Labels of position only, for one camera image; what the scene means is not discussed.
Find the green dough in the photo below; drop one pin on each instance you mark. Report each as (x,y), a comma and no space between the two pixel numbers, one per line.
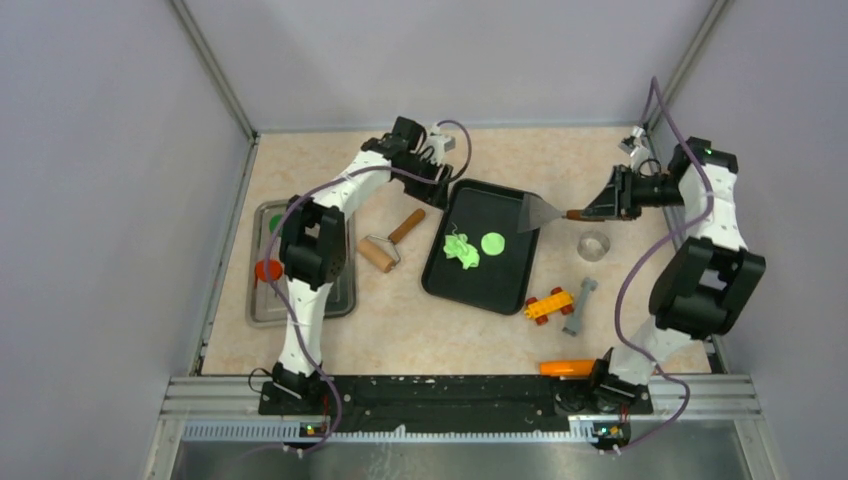
(457,246)

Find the grey plastic bolt toy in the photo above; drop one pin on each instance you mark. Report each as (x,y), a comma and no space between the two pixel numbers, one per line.
(574,321)

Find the green dough disc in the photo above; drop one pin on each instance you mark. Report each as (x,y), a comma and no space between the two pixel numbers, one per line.
(274,223)

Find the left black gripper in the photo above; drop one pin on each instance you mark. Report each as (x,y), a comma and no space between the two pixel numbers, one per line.
(432,193)

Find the orange handled tool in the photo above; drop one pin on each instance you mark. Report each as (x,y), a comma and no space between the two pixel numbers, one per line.
(567,368)

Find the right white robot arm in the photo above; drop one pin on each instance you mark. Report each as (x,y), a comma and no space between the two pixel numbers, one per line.
(709,280)

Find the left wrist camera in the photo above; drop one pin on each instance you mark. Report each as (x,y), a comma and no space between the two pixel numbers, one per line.
(438,143)

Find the silver metal tray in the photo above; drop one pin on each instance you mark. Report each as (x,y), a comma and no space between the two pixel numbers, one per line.
(264,308)

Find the round metal cookie cutter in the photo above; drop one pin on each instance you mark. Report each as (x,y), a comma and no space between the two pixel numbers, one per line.
(593,246)

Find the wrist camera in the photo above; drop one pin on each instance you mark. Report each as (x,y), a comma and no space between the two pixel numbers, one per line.
(438,143)
(633,145)

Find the metal scraper wooden handle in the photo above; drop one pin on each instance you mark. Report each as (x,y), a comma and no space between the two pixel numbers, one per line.
(535,212)

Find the black baking tray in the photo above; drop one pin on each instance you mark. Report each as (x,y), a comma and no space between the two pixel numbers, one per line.
(499,283)

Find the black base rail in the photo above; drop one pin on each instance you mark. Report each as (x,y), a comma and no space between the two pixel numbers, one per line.
(445,404)

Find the orange dough disc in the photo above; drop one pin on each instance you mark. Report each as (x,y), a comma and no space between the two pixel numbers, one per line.
(265,271)

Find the round green dough wrapper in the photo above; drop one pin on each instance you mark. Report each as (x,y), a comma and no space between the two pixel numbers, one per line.
(493,244)

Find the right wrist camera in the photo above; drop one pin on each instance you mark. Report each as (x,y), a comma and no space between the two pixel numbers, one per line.
(633,145)

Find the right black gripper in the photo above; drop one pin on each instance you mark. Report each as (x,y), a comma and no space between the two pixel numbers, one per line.
(616,200)

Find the yellow toy brick car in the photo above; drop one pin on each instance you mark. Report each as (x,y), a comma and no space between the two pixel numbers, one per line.
(538,310)

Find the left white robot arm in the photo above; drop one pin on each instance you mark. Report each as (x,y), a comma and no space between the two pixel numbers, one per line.
(312,235)

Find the wooden dough roller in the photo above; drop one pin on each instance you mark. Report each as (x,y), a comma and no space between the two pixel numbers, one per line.
(382,252)

